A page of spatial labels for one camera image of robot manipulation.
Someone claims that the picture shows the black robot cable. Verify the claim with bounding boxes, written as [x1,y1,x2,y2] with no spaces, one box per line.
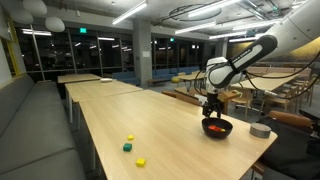
[193,49,320,101]

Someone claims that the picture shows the concrete column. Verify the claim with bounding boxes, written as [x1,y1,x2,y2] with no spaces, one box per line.
[132,19,153,89]

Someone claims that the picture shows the brown leather chair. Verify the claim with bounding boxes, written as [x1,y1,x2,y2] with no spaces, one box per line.
[266,109,314,132]

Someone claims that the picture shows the wooden chair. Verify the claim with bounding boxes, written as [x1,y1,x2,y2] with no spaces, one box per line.
[299,77,320,108]
[230,88,252,118]
[263,85,300,113]
[162,87,203,107]

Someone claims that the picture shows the blue sofa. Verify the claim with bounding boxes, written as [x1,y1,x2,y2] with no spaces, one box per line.
[111,70,141,86]
[152,66,201,81]

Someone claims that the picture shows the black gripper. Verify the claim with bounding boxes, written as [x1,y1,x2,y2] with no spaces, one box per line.
[201,100,225,120]

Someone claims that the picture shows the black ceiling ring fixture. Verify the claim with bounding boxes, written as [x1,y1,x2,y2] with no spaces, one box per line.
[169,3,223,23]

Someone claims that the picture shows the white pendant lamp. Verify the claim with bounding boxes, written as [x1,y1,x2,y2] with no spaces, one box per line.
[22,0,48,16]
[9,8,34,25]
[44,16,66,33]

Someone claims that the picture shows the grey duct tape roll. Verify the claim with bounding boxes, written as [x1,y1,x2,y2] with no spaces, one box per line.
[249,122,272,139]

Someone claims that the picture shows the grey upholstered bench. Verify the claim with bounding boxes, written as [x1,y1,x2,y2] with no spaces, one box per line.
[0,73,87,180]

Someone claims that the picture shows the black round bowl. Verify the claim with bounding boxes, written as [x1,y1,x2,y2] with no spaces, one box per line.
[201,117,234,140]

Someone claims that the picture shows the yellow window frame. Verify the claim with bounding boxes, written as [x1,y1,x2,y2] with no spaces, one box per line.
[5,19,22,78]

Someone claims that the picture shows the golden wall mural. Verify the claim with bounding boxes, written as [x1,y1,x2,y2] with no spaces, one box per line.
[226,36,320,63]

